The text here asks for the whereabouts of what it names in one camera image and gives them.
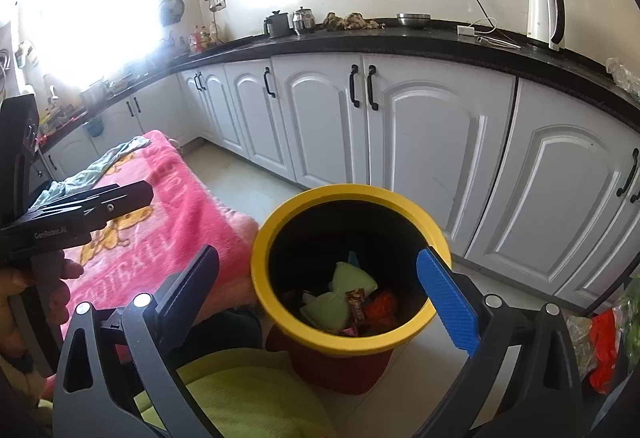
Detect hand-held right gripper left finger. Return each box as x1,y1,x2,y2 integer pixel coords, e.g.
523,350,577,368
52,245,221,438

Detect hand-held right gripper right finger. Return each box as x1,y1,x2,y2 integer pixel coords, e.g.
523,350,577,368
415,247,587,438

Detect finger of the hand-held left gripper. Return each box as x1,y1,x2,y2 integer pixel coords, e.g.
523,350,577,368
31,185,126,219
75,181,154,235

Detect red mesh scrubber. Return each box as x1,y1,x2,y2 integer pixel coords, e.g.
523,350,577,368
362,289,401,334

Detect brown snack wrapper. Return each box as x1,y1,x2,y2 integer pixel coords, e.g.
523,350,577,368
345,287,368,334

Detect green sponge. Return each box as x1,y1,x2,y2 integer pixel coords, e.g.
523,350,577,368
300,261,378,334

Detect yellow rimmed black bin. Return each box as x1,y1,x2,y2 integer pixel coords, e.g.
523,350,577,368
250,184,453,354

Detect person's left hand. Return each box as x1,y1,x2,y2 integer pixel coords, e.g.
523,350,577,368
0,248,85,355

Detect light blue cloth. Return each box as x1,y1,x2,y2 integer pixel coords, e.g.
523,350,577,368
32,135,153,204

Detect pink printed blanket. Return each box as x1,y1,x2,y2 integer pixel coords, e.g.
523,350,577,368
50,129,261,354

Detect steel cooking pot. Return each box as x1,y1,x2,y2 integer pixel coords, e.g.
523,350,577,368
80,81,108,108

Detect yellow-green clothing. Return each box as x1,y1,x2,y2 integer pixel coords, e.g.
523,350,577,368
135,348,336,438

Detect red plastic stool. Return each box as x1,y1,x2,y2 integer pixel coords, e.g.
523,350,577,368
265,325,396,394

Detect white lower kitchen cabinets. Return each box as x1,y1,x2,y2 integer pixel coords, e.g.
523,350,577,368
30,51,640,314

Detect red plastic bag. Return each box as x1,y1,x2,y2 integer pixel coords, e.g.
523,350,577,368
590,308,626,394

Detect group of condiment bottles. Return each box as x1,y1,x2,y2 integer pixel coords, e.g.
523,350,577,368
187,24,223,53

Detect green vegetable bag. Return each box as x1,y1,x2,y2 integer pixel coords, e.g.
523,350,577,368
612,283,640,369

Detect kitchen window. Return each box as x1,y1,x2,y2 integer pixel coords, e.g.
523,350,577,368
15,0,166,84

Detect black lidded pot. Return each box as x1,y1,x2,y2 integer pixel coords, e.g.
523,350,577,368
264,11,292,39

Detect steel teapot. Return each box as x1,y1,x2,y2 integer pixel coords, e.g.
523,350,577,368
292,7,317,35

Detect black kitchen countertop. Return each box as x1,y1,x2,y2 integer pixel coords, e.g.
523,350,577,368
37,18,640,134

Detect clear crumpled plastic bag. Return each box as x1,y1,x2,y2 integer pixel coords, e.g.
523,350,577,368
606,57,640,94

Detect ginger roots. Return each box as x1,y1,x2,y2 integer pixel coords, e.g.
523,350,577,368
322,11,383,32

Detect white electric kettle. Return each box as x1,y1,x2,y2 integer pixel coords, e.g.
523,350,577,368
527,0,567,52

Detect small wall fan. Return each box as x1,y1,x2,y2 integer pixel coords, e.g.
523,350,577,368
158,0,186,26

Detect white cable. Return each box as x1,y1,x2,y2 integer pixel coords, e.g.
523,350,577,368
470,17,523,50

